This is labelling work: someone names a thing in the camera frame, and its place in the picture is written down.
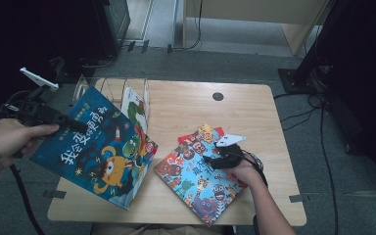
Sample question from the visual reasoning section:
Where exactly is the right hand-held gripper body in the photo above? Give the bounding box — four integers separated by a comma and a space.
212, 132, 247, 170

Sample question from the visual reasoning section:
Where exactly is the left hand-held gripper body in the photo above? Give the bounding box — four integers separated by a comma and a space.
0, 67, 70, 127

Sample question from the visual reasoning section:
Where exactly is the colourful animals picture book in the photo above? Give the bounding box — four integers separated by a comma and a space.
153, 122, 248, 228

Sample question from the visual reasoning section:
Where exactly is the red picture book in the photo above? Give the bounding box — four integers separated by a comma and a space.
177, 126, 225, 145

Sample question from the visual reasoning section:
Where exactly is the blue monster picture book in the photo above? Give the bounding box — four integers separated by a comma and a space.
28, 86, 160, 212

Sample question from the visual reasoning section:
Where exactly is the clear acrylic book rack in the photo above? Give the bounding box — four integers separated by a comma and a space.
71, 74, 151, 131

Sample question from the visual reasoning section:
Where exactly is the white caterpillar picture book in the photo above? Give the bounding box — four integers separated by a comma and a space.
120, 86, 150, 133

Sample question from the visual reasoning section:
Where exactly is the person's right hand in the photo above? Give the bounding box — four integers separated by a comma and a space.
231, 159, 266, 190

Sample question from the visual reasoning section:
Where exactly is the person's left hand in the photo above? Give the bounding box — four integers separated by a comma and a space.
0, 117, 61, 169

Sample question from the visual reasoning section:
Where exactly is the grey floor tape strip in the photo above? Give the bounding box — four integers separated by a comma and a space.
288, 194, 311, 204
43, 189, 68, 200

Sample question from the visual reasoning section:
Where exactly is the dark curtain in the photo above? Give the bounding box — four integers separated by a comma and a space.
0, 0, 100, 158
302, 0, 376, 184

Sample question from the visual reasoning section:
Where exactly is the black computer tower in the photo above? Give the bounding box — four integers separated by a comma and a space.
92, 0, 131, 60

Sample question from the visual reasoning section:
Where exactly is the light wooden cabinet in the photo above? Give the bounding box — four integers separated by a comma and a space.
181, 0, 332, 57

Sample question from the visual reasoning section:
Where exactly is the right hand-held gripper cable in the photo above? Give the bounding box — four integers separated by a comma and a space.
241, 150, 269, 189

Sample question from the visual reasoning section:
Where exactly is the hand-held gripper cable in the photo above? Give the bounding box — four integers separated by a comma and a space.
241, 150, 269, 189
0, 90, 47, 235

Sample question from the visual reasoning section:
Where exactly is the left hand-held gripper cable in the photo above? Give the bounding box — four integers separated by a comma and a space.
0, 90, 47, 235

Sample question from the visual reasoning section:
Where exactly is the short black floor cable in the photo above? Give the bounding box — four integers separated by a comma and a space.
279, 108, 318, 131

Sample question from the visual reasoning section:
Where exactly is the long black floor cable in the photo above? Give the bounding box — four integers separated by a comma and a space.
272, 92, 341, 235

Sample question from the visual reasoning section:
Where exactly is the black stand base plate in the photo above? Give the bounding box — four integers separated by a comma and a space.
277, 68, 329, 96

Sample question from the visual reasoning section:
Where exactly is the black hanging cable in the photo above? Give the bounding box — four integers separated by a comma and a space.
172, 0, 205, 52

